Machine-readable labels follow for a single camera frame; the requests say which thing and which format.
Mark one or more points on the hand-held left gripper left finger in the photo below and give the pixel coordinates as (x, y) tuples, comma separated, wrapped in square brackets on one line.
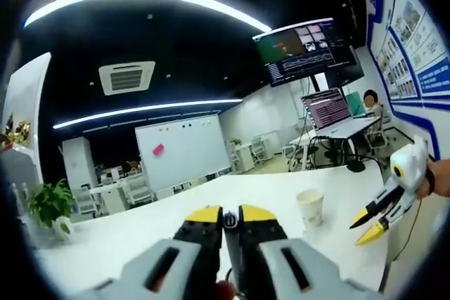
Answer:
[(158, 272)]

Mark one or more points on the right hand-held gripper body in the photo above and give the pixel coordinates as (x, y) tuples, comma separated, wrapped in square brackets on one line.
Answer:
[(411, 166)]

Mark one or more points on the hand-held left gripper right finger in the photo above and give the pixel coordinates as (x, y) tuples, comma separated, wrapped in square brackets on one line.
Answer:
[(281, 272)]

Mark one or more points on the white rolling whiteboard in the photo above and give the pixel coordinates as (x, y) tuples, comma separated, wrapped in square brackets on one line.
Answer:
[(183, 152)]

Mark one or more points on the pink whiteboard eraser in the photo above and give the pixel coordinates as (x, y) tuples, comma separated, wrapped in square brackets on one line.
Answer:
[(159, 149)]

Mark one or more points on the person's right hand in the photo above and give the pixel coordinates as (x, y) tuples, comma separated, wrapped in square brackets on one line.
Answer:
[(425, 187)]

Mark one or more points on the person's left hand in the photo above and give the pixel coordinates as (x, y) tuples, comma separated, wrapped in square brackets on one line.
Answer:
[(225, 291)]

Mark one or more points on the black round object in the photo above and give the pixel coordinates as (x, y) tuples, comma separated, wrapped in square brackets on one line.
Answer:
[(356, 167)]

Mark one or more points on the teal bag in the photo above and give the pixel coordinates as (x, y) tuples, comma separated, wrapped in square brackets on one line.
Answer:
[(355, 103)]

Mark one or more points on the open laptop purple screen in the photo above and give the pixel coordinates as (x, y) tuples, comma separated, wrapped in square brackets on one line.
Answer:
[(327, 108)]

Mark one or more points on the potted green plant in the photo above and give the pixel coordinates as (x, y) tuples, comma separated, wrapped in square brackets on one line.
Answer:
[(49, 205)]

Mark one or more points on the ceiling air conditioner vent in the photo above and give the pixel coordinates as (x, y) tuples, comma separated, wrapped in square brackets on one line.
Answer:
[(126, 78)]

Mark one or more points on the gold decoration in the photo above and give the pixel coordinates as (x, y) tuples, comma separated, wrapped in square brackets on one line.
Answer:
[(17, 130)]

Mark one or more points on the white curved partition shelf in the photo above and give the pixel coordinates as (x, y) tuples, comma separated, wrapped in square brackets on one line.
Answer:
[(24, 103)]

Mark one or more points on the blue wall display board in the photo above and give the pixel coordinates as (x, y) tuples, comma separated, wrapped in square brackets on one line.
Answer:
[(411, 50)]

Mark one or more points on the large dark wall monitor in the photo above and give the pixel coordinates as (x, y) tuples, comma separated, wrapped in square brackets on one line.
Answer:
[(309, 54)]

